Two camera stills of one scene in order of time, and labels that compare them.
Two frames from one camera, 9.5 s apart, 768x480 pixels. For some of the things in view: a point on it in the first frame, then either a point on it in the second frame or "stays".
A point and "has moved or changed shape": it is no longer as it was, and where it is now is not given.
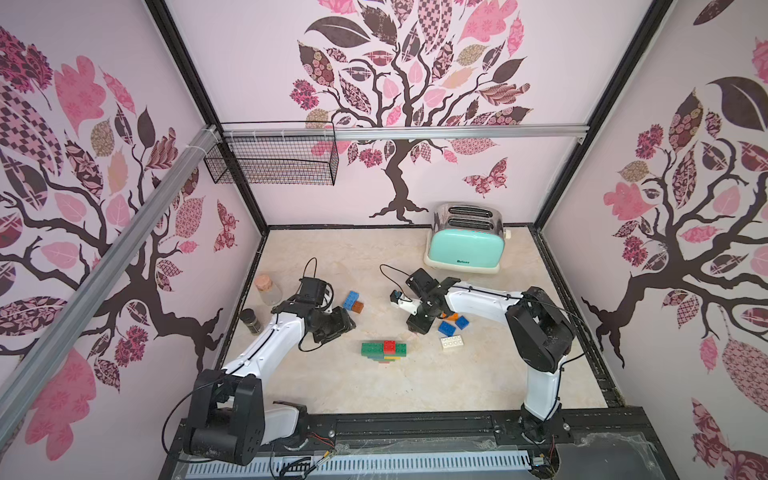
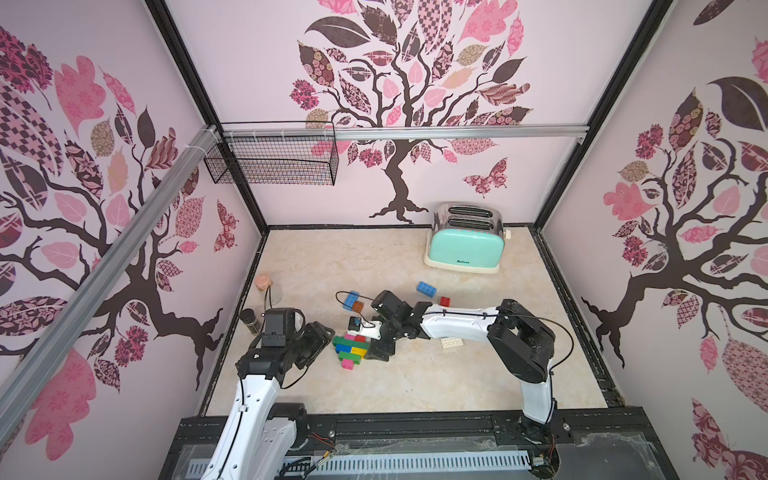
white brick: x=452 y=341 stays
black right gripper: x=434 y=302 -> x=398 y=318
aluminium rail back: x=524 y=131 stays
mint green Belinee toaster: x=466 y=238 stays
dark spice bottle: x=249 y=319 stays
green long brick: x=374 y=351 has moved or changed shape
